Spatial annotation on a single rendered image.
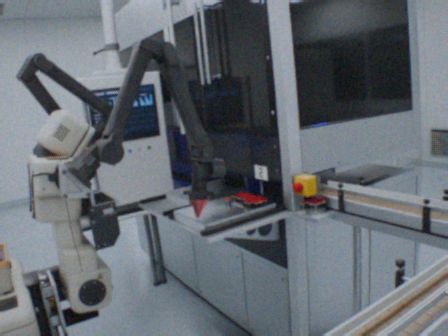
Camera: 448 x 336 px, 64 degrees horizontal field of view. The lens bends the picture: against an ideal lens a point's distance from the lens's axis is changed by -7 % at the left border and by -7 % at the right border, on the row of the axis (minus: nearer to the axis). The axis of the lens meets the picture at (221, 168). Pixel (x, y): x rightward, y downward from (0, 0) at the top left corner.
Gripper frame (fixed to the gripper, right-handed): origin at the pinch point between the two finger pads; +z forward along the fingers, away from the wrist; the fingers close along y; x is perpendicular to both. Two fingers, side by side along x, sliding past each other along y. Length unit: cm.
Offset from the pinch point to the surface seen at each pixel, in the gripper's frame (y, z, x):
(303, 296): 49, 37, -12
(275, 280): 45, 34, 3
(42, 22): -4, -202, 542
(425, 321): -2, 2, -92
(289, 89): 30, -50, -13
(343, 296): 78, 43, -11
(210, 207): 17.7, 1.2, 19.8
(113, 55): -9, -74, 94
